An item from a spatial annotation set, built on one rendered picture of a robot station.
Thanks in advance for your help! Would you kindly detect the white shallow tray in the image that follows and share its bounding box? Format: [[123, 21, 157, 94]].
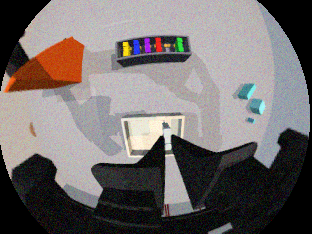
[[121, 113, 184, 157]]

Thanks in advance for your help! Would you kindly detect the teal rectangular block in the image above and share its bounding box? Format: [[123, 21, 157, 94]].
[[237, 82, 256, 100]]

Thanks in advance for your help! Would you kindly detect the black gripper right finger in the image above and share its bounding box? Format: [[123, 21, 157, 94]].
[[171, 134, 257, 210]]

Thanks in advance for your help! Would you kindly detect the light teal block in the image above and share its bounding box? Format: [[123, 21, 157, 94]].
[[249, 98, 265, 114]]

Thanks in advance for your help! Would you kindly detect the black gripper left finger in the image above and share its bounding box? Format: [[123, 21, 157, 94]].
[[91, 134, 165, 216]]

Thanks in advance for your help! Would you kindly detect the green fuse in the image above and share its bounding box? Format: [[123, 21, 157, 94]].
[[175, 37, 184, 52]]

